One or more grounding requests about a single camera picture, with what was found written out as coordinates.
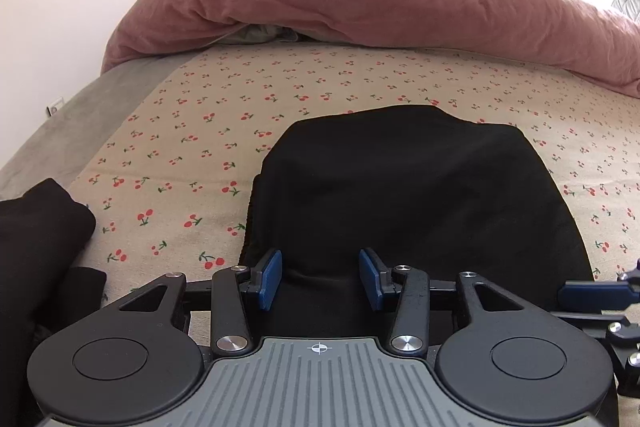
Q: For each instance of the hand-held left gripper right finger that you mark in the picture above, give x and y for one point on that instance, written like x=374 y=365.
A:
x=370 y=279

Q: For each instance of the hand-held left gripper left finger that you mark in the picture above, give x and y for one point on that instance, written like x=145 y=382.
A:
x=270 y=279

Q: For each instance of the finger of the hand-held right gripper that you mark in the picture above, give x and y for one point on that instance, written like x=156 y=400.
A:
x=622 y=337
x=595 y=293

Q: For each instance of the black pants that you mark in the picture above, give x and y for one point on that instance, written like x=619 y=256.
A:
x=410 y=187

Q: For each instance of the cherry printed bed cover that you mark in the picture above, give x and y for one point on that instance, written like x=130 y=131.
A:
x=200 y=142

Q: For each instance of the black garment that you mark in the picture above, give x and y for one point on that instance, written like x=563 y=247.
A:
x=35 y=257

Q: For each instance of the grey bed sheet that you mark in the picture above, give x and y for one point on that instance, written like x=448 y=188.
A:
x=65 y=122

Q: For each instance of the white wall socket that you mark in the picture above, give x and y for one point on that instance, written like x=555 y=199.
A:
x=55 y=106

